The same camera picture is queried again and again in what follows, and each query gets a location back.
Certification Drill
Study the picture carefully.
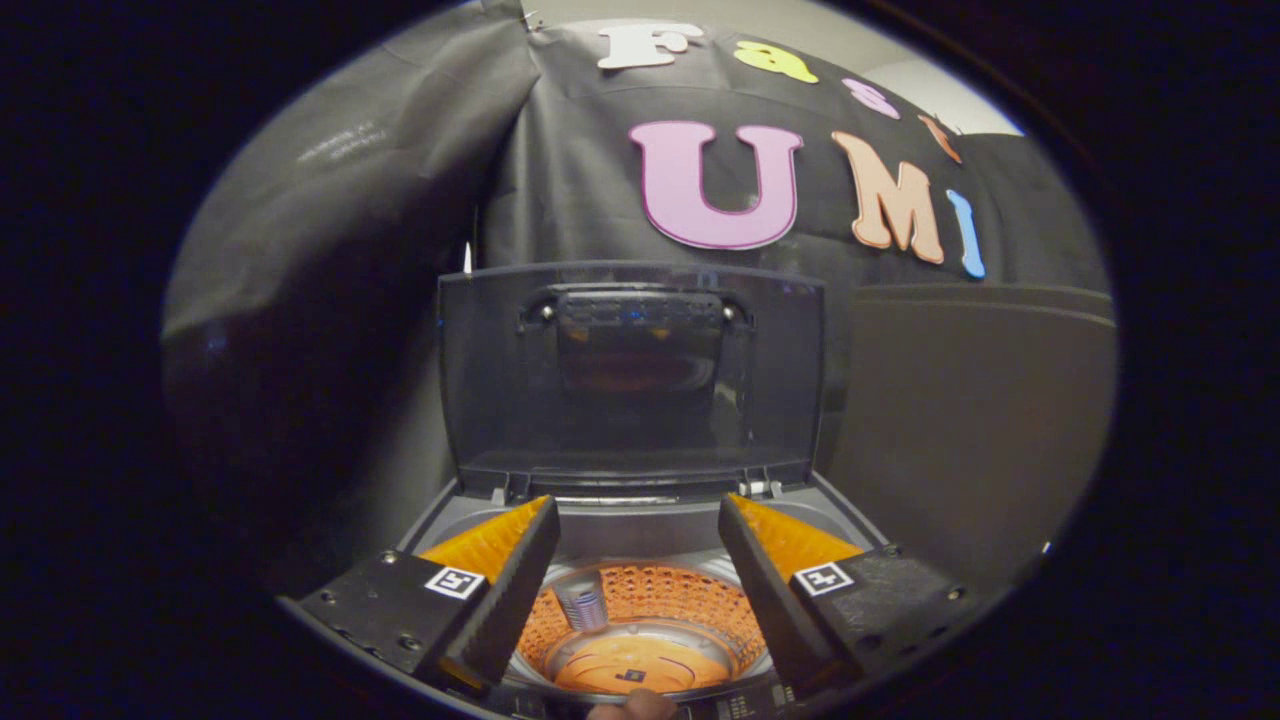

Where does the black backdrop cloth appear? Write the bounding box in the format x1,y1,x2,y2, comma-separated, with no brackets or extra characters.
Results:
165,0,1116,591

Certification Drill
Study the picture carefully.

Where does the white cabinet with dark top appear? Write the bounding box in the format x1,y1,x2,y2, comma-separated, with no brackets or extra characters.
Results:
830,283,1116,591

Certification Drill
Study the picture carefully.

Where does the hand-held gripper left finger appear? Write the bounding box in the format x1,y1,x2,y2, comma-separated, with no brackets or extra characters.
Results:
280,495,561,699

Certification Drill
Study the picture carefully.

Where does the orange shirt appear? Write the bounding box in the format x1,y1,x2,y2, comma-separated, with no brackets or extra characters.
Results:
552,635,736,696

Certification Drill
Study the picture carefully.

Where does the grey washing machine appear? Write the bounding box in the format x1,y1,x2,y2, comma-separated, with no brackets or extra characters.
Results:
395,470,891,720

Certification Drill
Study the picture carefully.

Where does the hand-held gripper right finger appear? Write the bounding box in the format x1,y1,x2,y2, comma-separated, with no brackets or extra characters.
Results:
718,492,986,696

